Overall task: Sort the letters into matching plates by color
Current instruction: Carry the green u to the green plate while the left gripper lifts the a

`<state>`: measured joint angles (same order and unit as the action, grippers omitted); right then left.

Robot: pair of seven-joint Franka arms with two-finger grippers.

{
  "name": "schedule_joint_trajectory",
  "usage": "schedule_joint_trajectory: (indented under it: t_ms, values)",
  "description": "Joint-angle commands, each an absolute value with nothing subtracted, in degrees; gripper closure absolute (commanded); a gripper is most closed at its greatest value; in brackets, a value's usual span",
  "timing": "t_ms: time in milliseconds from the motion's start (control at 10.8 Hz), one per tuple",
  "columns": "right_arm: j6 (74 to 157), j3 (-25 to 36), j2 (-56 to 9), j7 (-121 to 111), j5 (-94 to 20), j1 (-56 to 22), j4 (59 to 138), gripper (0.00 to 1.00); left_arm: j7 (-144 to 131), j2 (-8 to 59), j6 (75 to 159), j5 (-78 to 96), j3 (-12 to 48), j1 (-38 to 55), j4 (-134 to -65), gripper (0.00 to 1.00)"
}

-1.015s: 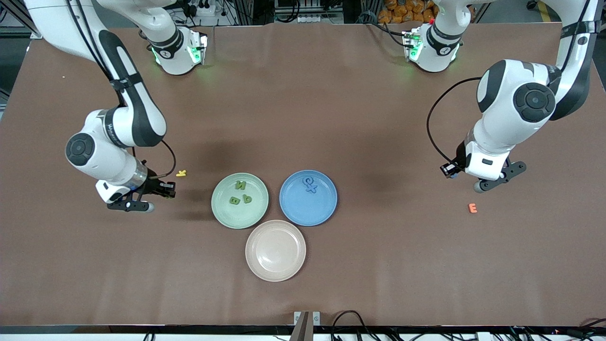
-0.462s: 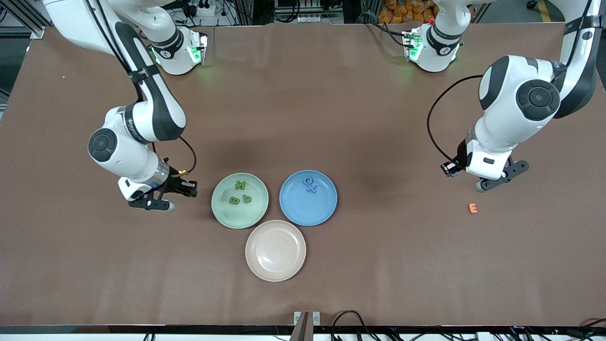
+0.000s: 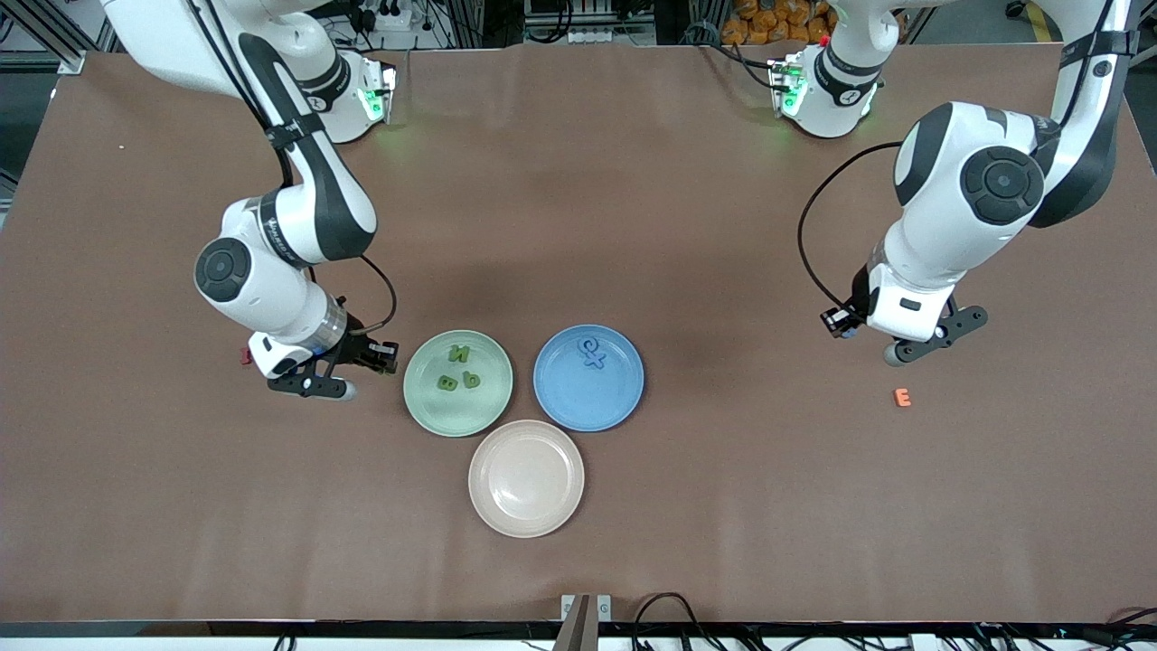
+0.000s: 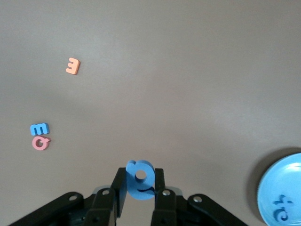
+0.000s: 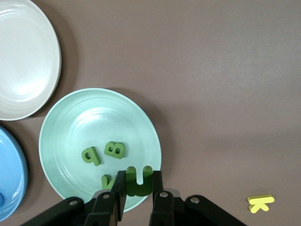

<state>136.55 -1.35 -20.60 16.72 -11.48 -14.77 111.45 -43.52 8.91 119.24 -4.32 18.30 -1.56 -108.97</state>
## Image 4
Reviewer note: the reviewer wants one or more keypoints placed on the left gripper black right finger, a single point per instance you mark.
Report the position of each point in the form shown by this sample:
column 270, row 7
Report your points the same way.
column 169, row 209

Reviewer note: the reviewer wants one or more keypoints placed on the blue letter x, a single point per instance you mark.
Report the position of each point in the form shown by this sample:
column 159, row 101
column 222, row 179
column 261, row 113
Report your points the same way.
column 283, row 202

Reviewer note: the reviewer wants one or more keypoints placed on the brown table cover sheet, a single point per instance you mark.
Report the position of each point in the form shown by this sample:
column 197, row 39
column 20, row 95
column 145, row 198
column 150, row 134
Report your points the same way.
column 164, row 70

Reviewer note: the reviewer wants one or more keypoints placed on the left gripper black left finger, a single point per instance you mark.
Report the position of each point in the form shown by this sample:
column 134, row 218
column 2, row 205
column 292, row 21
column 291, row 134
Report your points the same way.
column 103, row 207

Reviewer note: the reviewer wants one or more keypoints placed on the orange letter E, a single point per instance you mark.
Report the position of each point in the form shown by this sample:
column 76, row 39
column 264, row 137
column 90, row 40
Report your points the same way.
column 75, row 67

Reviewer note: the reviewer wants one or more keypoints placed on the blue letter m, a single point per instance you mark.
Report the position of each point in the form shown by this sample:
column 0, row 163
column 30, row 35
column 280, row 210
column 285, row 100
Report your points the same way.
column 40, row 125

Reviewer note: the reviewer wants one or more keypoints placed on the pinkish red letter Q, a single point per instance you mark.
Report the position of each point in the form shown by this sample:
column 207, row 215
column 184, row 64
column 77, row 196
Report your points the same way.
column 34, row 144

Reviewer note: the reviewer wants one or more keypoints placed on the blue plate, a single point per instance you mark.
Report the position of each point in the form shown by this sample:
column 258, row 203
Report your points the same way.
column 282, row 176

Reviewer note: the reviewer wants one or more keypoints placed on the blue letter a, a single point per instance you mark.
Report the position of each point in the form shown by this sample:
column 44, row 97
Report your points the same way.
column 134, row 188

